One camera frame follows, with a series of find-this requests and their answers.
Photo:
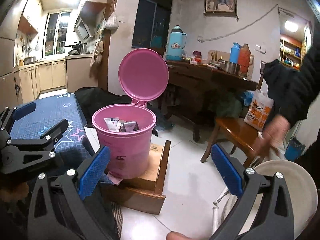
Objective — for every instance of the wooden stool box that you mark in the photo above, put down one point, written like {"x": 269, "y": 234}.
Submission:
{"x": 143, "y": 193}

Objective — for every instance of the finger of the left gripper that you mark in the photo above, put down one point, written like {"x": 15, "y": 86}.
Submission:
{"x": 22, "y": 111}
{"x": 55, "y": 133}

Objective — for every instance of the black jacket sleeve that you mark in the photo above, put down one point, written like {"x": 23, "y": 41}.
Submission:
{"x": 293, "y": 91}

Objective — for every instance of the orange thermos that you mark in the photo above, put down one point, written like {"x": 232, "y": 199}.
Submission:
{"x": 244, "y": 60}

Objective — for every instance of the range hood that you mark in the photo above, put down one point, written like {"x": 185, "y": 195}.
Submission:
{"x": 87, "y": 21}

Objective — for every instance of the kitchen window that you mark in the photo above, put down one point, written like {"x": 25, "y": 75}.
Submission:
{"x": 55, "y": 33}

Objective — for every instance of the beige kitchen cabinets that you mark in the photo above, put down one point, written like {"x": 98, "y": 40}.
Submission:
{"x": 70, "y": 72}

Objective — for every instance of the pink trash bin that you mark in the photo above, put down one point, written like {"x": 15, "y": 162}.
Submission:
{"x": 129, "y": 150}

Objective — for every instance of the blue grid tablecloth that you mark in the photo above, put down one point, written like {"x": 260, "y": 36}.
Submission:
{"x": 74, "y": 146}

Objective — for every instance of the steel kettle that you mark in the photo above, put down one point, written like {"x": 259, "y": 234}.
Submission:
{"x": 81, "y": 48}

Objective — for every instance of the dark window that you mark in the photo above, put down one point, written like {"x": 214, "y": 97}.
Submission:
{"x": 152, "y": 24}

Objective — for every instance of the wooden chair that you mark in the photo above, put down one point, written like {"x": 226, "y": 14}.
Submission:
{"x": 235, "y": 130}

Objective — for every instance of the blue thermos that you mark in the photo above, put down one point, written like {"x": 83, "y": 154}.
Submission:
{"x": 234, "y": 54}

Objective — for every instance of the pink bin lid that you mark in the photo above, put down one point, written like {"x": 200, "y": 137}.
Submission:
{"x": 143, "y": 75}

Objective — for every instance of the white blue plastic pouch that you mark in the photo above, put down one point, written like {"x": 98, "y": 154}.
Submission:
{"x": 113, "y": 124}

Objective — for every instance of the person's right hand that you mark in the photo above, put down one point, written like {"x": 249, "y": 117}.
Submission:
{"x": 274, "y": 134}

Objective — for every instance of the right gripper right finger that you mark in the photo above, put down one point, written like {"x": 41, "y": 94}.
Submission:
{"x": 262, "y": 208}

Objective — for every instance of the hanging towel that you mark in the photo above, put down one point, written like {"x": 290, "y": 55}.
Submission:
{"x": 97, "y": 53}

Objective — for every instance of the silver refrigerator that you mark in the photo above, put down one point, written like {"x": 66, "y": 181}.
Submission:
{"x": 8, "y": 36}

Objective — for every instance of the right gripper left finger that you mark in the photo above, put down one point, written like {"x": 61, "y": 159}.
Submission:
{"x": 71, "y": 206}

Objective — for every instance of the orange white shopping bag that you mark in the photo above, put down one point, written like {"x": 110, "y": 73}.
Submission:
{"x": 259, "y": 110}

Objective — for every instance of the dark wooden side table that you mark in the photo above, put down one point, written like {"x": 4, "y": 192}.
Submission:
{"x": 195, "y": 92}

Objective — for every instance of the teal thermos flask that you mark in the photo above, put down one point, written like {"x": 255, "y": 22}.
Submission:
{"x": 176, "y": 44}

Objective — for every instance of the framed picture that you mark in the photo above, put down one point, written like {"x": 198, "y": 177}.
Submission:
{"x": 220, "y": 8}

